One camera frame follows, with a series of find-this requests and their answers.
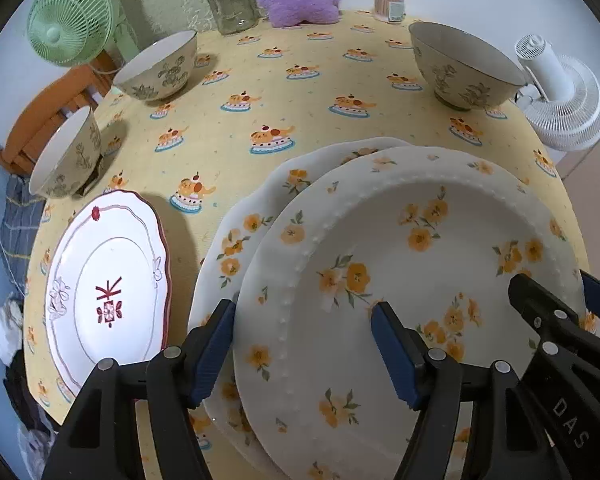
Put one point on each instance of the white desk fan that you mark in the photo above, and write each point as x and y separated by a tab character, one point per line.
570	100

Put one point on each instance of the red-trimmed white plate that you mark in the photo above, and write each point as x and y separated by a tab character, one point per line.
110	270

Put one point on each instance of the scalloped yellow floral plate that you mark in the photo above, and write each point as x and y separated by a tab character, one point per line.
240	245

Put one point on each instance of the green desk fan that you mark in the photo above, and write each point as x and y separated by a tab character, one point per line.
72	17

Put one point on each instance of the blue plaid bedding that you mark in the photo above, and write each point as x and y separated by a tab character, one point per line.
20	215

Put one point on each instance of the beaded-rim yellow floral plate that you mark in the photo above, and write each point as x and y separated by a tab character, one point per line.
380	230

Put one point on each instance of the clear plastic bag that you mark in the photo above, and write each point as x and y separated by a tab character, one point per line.
35	450

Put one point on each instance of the yellow printed tablecloth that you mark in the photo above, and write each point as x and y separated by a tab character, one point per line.
290	110

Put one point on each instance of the cotton swab container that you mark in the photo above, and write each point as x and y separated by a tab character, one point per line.
389	5

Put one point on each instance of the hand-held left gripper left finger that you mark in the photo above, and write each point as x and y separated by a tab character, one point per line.
212	355

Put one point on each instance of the dark cloth pile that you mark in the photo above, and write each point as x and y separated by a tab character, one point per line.
25	390

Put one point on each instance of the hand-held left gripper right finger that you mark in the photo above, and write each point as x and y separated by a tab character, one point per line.
395	355

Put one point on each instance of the glass jar with lid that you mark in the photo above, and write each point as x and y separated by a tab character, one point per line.
230	7

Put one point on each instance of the floral ceramic bowl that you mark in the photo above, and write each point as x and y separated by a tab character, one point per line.
152	67
62	165
460	67

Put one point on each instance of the white crumpled cloth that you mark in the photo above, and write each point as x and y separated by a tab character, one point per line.
5	325

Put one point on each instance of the wooden chair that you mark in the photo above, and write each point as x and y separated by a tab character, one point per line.
40	120

